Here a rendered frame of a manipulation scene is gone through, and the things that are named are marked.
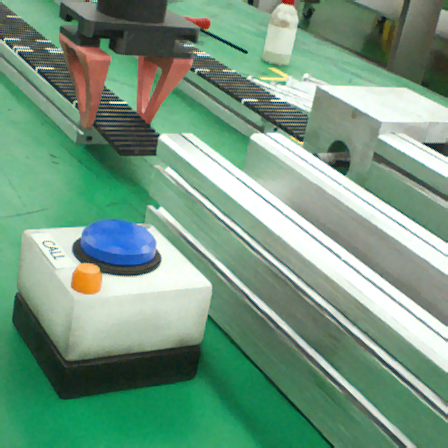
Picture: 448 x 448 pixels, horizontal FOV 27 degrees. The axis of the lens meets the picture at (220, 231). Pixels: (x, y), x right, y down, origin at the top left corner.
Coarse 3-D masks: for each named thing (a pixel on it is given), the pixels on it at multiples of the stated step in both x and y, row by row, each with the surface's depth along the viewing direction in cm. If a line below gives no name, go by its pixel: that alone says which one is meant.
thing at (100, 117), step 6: (102, 114) 81; (108, 114) 81; (114, 114) 81; (120, 114) 82; (126, 114) 82; (132, 114) 82; (138, 114) 82; (96, 120) 79; (102, 120) 79; (108, 120) 80; (114, 120) 80; (120, 120) 80; (126, 120) 81; (132, 120) 81; (138, 120) 81; (144, 120) 82
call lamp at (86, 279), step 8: (80, 264) 46; (88, 264) 46; (80, 272) 45; (88, 272) 45; (96, 272) 46; (72, 280) 46; (80, 280) 45; (88, 280) 45; (96, 280) 46; (72, 288) 46; (80, 288) 46; (88, 288) 46; (96, 288) 46
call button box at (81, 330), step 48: (48, 240) 50; (48, 288) 48; (144, 288) 47; (192, 288) 49; (48, 336) 49; (96, 336) 47; (144, 336) 48; (192, 336) 50; (96, 384) 48; (144, 384) 50
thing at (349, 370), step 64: (192, 192) 61; (256, 192) 56; (320, 192) 60; (192, 256) 59; (256, 256) 53; (320, 256) 49; (384, 256) 55; (256, 320) 53; (320, 320) 48; (384, 320) 44; (320, 384) 49; (384, 384) 44
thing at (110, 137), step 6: (108, 132) 77; (114, 132) 78; (120, 132) 78; (108, 138) 76; (114, 138) 76; (120, 138) 77; (126, 138) 77; (132, 138) 77; (138, 138) 77; (144, 138) 78; (150, 138) 78; (156, 138) 78
